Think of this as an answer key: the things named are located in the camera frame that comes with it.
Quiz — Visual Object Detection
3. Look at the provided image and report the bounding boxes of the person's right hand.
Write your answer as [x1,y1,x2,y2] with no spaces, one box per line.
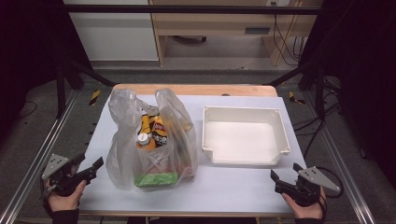
[281,188,327,220]

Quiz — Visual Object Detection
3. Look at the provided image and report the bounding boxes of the clear plastic bag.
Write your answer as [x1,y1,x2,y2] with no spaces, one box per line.
[106,88,199,191]

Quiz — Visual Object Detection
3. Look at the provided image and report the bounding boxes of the person's left hand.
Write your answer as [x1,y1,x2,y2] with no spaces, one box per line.
[46,180,88,213]

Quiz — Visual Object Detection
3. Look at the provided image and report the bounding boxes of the black orange chip bag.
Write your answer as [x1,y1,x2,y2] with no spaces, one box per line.
[139,114,169,147]

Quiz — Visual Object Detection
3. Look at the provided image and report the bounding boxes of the black curtain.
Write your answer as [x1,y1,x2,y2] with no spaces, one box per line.
[0,0,92,141]
[300,0,396,188]

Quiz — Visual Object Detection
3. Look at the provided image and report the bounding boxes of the orange juice bottle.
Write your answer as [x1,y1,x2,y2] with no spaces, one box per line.
[135,133,157,151]

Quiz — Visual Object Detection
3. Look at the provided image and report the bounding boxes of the black horizontal metal bar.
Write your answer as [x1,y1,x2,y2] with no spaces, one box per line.
[62,4,323,16]

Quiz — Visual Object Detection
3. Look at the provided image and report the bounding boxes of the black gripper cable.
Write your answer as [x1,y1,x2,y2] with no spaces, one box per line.
[40,181,50,202]
[317,166,346,200]

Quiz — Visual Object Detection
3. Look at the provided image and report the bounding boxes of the green snack packet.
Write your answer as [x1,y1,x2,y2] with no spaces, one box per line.
[134,172,179,189]

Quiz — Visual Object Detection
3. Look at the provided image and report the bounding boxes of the black metal stand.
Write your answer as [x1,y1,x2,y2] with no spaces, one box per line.
[267,59,326,119]
[55,59,116,119]

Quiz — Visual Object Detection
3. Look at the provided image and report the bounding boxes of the bundle of black cables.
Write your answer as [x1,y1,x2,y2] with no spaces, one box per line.
[292,74,367,160]

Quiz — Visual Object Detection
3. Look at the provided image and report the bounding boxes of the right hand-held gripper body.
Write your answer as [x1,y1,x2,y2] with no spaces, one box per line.
[289,166,342,208]

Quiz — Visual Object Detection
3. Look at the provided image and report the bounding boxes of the yellow black tape strip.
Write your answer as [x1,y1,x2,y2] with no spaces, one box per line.
[288,91,306,105]
[89,89,102,106]

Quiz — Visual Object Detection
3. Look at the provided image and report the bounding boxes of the aluminium rail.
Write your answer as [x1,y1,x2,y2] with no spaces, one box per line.
[303,92,377,224]
[0,90,80,224]

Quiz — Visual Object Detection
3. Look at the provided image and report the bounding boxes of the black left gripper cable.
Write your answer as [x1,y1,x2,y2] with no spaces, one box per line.
[40,181,50,202]

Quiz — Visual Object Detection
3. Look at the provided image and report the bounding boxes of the hanging black cables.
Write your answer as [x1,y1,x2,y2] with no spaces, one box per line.
[272,2,307,67]

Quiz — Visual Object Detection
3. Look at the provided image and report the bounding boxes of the thin black cable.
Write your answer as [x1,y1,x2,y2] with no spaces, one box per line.
[17,101,38,119]

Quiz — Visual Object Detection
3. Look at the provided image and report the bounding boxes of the white plastic bin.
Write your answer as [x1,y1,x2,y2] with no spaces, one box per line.
[201,105,292,167]

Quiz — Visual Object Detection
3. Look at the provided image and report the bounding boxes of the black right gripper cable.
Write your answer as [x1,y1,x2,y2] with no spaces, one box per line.
[317,166,346,200]

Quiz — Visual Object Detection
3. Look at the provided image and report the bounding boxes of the white cabinet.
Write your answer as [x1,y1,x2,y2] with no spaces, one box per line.
[64,0,160,63]

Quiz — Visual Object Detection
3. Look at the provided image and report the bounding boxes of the white table mat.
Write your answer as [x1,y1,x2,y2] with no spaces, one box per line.
[64,93,323,216]

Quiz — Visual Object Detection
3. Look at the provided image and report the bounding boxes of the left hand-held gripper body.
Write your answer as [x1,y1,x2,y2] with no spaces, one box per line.
[41,152,94,198]

